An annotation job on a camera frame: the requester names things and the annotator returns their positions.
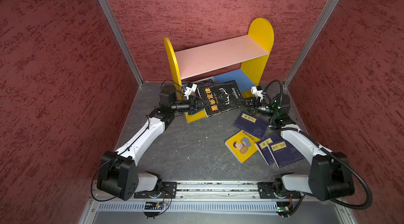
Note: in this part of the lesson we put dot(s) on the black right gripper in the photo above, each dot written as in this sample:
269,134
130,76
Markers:
254,104

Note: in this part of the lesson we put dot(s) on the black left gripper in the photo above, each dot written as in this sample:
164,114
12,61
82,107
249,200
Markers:
192,104

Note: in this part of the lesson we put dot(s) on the dark blue book yellow label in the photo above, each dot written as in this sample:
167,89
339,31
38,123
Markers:
251,125

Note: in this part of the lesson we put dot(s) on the black book with yellow text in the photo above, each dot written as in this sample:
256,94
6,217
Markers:
221,97

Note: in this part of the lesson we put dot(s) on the yellow pink blue bookshelf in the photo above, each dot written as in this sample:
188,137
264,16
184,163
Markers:
251,51

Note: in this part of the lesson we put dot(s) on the white book with galaxy picture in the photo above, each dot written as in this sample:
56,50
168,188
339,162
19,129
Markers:
209,81

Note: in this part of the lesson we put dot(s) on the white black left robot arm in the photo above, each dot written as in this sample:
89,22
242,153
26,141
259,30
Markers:
117,174

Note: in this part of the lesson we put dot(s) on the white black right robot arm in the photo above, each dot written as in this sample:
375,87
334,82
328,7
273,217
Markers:
330,175

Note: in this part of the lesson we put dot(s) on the dark blue book left of pair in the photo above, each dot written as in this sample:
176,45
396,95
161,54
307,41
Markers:
263,147

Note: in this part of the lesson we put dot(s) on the dark blue book of pair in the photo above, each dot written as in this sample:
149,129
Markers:
284,153
263,147

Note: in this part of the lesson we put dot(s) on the yellow book with cartoon figure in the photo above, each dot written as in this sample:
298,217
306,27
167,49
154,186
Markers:
242,145

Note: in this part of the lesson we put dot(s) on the dark blue book right of pair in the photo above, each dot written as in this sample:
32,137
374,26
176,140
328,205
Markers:
284,153

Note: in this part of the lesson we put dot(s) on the right circuit board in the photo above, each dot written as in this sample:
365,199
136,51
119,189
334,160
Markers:
283,208

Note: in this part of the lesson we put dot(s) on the circuit board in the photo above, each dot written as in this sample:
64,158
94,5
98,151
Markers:
283,208
154,206

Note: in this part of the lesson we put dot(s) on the left circuit board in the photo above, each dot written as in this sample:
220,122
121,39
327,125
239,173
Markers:
154,206

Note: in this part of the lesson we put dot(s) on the right corner aluminium profile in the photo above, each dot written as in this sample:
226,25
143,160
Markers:
316,30

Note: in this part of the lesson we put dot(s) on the corner aluminium profile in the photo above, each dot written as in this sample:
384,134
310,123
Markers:
108,12
316,30

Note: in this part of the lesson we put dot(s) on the left corner aluminium profile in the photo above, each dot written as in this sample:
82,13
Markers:
108,12

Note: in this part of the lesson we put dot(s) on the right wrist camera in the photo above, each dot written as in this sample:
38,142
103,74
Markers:
257,92

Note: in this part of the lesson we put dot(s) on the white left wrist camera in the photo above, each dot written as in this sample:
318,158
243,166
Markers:
189,90

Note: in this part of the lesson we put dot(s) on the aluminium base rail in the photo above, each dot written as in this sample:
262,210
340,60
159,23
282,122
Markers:
199,190

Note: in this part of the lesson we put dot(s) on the white slotted cable duct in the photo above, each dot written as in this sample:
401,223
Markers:
237,207

